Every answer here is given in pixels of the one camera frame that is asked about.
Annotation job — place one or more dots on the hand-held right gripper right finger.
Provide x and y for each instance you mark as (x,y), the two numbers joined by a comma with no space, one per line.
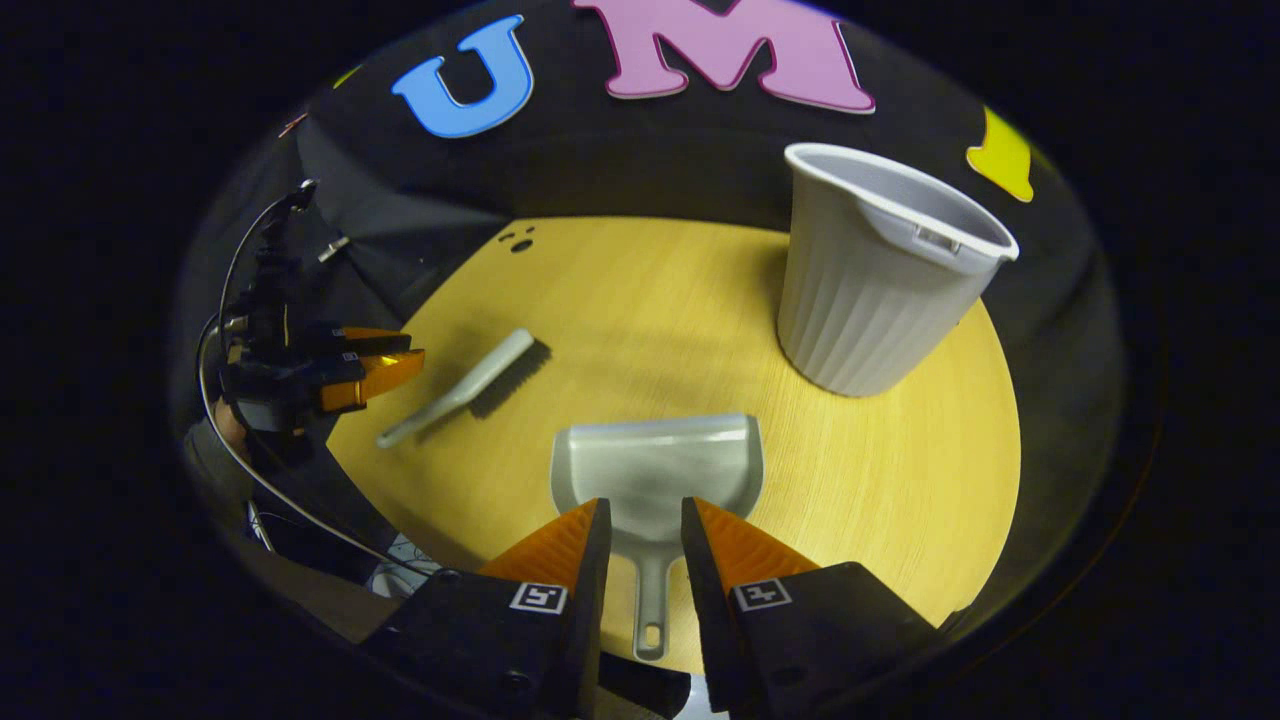
(700,590)

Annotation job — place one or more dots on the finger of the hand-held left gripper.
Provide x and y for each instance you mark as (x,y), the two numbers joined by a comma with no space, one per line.
(375,340)
(385,378)

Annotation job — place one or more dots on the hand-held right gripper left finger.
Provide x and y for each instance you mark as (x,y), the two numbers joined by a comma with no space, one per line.
(595,580)

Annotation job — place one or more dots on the small grey broom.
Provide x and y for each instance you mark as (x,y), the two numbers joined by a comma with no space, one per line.
(480,375)

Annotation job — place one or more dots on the white plastic dustpan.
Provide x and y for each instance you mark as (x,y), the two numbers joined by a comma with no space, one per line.
(655,470)

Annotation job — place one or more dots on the white ribbed garbage bin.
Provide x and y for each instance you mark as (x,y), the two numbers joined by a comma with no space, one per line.
(860,310)

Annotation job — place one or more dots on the pink cloth clip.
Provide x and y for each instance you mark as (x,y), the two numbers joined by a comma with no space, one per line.
(292,124)

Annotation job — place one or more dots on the black backdrop cloth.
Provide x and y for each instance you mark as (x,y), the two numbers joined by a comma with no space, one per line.
(650,160)

